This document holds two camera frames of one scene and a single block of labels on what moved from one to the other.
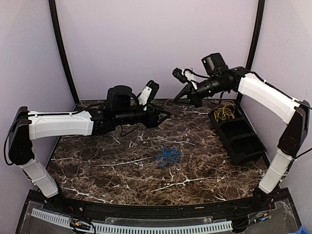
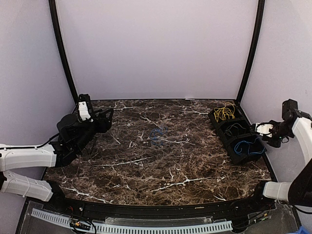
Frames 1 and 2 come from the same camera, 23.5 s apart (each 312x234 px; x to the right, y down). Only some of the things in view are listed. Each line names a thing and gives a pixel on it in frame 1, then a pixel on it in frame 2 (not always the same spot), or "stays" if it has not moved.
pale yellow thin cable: (227, 110) stays
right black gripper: (193, 97) → (276, 144)
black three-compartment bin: (241, 141) stays
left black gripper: (152, 120) → (107, 124)
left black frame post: (53, 13) stays
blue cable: (171, 155) → (152, 135)
